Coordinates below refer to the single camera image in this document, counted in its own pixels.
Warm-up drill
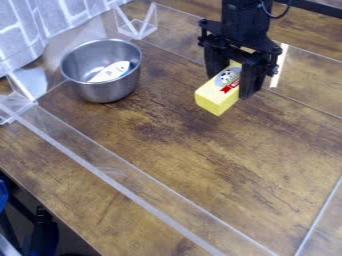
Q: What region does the clear acrylic triangular bracket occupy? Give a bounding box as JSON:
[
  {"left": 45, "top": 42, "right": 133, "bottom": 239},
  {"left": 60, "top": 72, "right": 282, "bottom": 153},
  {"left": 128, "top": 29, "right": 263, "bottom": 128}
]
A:
[{"left": 113, "top": 3, "right": 157, "bottom": 40}]

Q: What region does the yellow butter block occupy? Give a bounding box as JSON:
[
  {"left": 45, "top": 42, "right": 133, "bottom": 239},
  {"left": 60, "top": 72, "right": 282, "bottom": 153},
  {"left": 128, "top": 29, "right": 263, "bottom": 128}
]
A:
[{"left": 195, "top": 61, "right": 241, "bottom": 116}]

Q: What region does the stainless steel bowl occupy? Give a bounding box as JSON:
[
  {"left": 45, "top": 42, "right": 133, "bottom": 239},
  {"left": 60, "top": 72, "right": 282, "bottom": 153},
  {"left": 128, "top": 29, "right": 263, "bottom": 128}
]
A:
[{"left": 60, "top": 39, "right": 141, "bottom": 103}]

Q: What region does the white fish toy in bowl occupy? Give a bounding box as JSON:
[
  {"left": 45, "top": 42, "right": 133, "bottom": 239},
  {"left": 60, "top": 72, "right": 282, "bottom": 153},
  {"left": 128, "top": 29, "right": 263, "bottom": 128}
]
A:
[{"left": 89, "top": 61, "right": 129, "bottom": 82}]

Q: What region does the grey brick pattern cloth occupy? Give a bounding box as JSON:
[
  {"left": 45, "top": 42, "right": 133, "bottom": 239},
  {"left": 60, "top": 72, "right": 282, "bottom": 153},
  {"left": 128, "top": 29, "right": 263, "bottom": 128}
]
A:
[{"left": 0, "top": 0, "right": 132, "bottom": 78}]

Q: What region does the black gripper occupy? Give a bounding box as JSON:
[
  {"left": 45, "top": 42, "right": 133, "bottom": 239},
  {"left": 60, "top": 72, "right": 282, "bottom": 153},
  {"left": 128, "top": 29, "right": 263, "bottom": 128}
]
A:
[{"left": 197, "top": 0, "right": 283, "bottom": 100}]

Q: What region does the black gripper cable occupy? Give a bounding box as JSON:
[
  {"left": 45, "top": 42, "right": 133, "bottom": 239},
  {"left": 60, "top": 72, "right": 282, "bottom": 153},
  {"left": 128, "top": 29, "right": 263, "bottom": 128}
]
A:
[{"left": 259, "top": 0, "right": 295, "bottom": 19}]

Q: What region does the clear acrylic barrier front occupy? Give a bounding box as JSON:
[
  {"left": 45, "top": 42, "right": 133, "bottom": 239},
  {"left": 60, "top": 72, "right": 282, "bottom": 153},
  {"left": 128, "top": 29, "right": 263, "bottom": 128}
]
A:
[{"left": 0, "top": 96, "right": 278, "bottom": 256}]

